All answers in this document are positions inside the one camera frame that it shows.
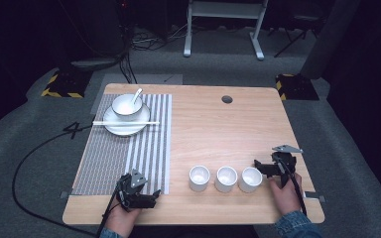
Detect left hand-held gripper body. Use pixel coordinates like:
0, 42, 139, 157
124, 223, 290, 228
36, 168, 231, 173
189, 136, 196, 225
116, 169, 149, 213

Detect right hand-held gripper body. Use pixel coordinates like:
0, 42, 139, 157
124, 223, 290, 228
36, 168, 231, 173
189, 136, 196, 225
270, 144, 304, 188

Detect white cup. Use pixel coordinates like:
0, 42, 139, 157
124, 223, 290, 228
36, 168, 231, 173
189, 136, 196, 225
238, 166, 264, 194
214, 165, 239, 194
188, 165, 211, 192

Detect person's left hand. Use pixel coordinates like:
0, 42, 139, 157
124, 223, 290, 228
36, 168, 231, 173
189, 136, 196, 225
103, 197, 143, 238

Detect person's right hand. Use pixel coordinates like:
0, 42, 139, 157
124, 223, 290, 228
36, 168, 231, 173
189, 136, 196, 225
268, 173, 304, 218

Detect grey striped placemat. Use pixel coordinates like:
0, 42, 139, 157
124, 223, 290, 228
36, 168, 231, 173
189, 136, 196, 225
70, 92, 174, 196

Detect white plate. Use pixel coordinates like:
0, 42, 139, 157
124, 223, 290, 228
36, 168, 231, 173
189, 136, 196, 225
102, 103, 152, 137

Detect white chopsticks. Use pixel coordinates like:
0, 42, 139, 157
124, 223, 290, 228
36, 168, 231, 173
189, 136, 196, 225
92, 120, 161, 127

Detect black plate with hazard stripes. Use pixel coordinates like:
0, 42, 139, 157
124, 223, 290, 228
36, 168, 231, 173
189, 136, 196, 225
275, 72, 320, 102
41, 68, 94, 99

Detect white bowl with dark rim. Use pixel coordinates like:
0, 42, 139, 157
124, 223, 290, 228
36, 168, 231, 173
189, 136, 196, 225
110, 93, 144, 122

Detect black tape cross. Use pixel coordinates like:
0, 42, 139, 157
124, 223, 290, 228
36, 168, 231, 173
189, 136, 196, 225
63, 121, 81, 140

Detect white ceramic spoon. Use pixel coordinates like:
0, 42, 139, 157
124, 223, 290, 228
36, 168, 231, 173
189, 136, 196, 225
130, 87, 144, 106

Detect black tripod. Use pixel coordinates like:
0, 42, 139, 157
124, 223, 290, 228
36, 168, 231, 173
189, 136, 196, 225
266, 13, 323, 60

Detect grey curtain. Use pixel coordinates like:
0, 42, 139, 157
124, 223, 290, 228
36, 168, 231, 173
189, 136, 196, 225
299, 0, 362, 80

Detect grey round stand base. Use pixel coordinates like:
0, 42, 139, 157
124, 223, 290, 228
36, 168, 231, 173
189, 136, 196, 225
69, 57, 122, 72

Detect right hand-held gripper black cable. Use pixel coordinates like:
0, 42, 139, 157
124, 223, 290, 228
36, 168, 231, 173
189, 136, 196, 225
277, 158, 309, 217

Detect hand-held gripper black cable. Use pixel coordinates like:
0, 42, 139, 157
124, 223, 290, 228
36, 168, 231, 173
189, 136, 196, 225
95, 184, 122, 238
277, 158, 309, 217

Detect left hand-held gripper black cable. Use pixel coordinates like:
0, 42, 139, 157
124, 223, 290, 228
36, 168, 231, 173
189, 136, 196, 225
95, 184, 122, 238

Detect long black floor cable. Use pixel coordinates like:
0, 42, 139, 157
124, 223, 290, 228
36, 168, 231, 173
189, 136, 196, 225
11, 122, 97, 238

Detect bundle of black cables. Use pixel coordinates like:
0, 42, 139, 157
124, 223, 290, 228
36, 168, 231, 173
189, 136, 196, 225
117, 26, 187, 85

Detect white metal stand frame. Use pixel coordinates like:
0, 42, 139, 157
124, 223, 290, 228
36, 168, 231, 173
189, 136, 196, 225
183, 0, 270, 61

